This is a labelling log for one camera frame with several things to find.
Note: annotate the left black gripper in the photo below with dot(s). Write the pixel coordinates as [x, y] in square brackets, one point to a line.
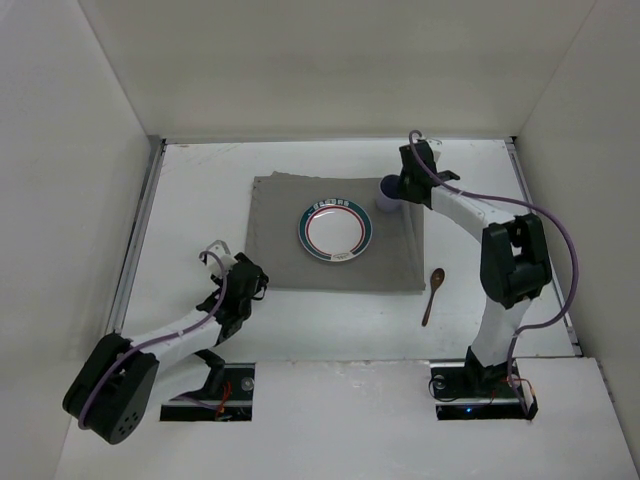
[252, 278]

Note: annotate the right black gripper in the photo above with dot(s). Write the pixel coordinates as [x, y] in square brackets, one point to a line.
[409, 183]

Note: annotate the purple plastic cup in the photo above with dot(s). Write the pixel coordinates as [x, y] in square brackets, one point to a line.
[387, 199]

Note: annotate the grey cloth placemat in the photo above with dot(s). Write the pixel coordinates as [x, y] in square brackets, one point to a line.
[392, 263]

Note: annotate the brown wooden spoon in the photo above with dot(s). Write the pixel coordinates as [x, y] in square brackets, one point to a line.
[436, 280]

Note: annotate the white plate green rim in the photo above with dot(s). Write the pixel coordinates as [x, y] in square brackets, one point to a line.
[335, 230]

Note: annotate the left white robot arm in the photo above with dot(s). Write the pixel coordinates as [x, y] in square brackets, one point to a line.
[124, 376]

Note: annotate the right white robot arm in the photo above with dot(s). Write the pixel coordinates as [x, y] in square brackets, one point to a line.
[514, 261]

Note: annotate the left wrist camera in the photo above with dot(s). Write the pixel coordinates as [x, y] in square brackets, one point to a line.
[217, 257]

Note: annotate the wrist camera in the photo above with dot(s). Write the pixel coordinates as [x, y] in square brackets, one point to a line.
[436, 147]
[217, 257]

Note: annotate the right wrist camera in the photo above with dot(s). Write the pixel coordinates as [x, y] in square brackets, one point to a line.
[436, 147]

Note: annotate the right aluminium table rail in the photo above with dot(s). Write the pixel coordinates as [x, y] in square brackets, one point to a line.
[535, 247]

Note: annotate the aluminium table rail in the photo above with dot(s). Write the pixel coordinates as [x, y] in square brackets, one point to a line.
[118, 310]
[535, 247]

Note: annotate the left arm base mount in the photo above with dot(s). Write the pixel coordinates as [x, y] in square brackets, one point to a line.
[226, 395]

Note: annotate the left aluminium table rail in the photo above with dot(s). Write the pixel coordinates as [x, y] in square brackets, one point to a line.
[118, 310]

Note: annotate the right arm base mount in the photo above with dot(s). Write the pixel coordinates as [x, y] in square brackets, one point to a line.
[460, 394]

